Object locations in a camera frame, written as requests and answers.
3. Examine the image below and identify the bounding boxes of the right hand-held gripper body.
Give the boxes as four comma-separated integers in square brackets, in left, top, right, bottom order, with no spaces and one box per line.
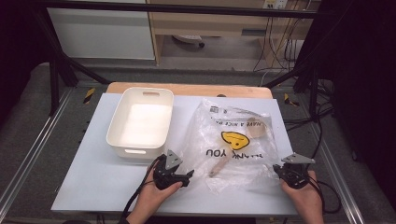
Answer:
[280,152,316,190]

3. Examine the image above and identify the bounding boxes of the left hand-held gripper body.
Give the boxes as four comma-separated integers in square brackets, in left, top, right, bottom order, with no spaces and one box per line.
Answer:
[152,149,184,190]

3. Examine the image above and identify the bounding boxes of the beige silicone spoon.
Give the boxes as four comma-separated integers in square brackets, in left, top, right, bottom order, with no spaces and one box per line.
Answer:
[208,117,267,178]

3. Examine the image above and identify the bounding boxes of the white plastic bin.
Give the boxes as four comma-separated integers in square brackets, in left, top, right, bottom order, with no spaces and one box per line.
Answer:
[106,87,175,161]

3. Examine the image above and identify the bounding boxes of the person's left hand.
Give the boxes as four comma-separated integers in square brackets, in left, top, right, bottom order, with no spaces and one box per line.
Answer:
[130,172,184,223]

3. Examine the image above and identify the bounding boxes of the person's right hand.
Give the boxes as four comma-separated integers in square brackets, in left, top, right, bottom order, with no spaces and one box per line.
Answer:
[279,171,325,223]

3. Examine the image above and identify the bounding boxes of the white board sheet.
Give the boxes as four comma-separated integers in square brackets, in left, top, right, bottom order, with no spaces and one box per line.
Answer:
[50,92,300,217]

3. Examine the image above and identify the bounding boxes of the wooden table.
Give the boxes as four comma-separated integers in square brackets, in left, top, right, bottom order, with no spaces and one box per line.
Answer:
[106,81,274,100]

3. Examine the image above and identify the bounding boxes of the black curtain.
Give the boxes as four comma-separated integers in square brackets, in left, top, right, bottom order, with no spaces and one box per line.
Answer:
[0,0,52,120]
[320,0,396,202]

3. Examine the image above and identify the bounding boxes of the grey chair foot with caster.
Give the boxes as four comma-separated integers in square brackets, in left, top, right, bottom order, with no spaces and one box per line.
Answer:
[172,34,205,49]

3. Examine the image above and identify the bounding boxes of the wooden desk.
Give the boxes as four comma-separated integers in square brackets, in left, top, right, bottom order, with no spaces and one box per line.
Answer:
[146,0,321,66]

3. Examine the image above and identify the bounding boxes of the white cabinet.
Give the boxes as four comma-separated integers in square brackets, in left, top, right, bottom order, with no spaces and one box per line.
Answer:
[48,7,156,61]

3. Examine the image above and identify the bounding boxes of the white power strip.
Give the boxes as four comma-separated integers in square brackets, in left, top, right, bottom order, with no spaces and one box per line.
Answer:
[262,0,289,9]

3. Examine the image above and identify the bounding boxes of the left hand-held gripper cable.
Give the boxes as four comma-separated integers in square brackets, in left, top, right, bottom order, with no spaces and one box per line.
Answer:
[120,154,166,220]

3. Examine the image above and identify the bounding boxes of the hand-held gripper cable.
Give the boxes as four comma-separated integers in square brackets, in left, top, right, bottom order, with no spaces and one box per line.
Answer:
[306,174,343,215]
[120,154,166,220]

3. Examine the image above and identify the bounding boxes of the aluminium rail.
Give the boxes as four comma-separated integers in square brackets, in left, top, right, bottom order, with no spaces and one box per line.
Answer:
[311,124,366,224]
[0,88,75,213]

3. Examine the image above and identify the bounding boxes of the right hand-held gripper cable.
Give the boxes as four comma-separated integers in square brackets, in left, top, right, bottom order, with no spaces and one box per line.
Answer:
[306,174,343,215]

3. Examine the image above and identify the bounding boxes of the black floor cable bundle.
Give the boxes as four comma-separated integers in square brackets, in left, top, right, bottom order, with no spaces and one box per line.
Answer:
[283,78,336,162]

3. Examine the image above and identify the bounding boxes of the black frame leg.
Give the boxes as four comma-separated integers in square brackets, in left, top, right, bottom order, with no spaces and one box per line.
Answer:
[264,15,326,118]
[34,8,110,117]

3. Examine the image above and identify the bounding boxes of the hanging black cable bundle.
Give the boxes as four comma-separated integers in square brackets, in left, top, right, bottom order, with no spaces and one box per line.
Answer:
[253,17,302,73]

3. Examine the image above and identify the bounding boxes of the black frame crossbar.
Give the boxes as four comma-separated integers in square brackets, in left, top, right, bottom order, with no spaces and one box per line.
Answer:
[40,0,325,19]

